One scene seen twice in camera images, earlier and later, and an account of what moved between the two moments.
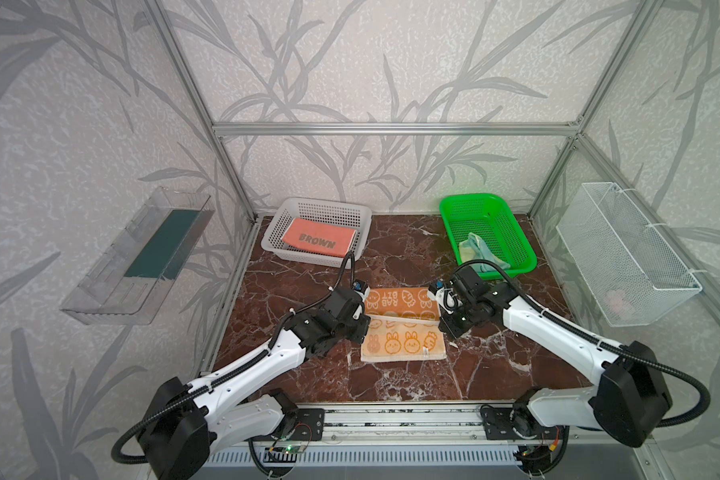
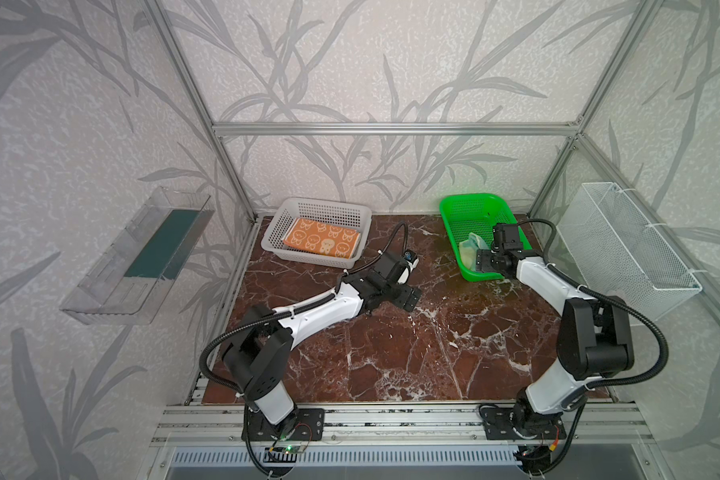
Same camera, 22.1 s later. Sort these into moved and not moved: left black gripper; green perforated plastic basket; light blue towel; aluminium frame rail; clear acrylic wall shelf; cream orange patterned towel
Moved: cream orange patterned towel; left black gripper
Not moved: clear acrylic wall shelf; green perforated plastic basket; light blue towel; aluminium frame rail
